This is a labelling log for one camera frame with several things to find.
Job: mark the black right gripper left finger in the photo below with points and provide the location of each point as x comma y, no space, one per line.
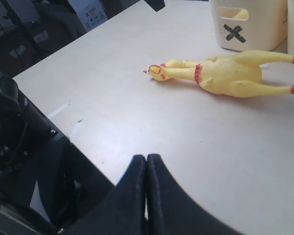
122,212

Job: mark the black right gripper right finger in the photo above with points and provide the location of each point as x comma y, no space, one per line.
220,196

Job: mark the yellow rubber chicken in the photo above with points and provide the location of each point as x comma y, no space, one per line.
237,75

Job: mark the headless yellow chicken body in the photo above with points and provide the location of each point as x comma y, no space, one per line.
242,15

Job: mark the black equipment beside table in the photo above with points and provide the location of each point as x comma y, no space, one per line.
46,183

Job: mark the cream bin marked X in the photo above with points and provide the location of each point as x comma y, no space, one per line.
265,29

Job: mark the cardboard box with labels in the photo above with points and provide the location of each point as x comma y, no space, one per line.
91,13

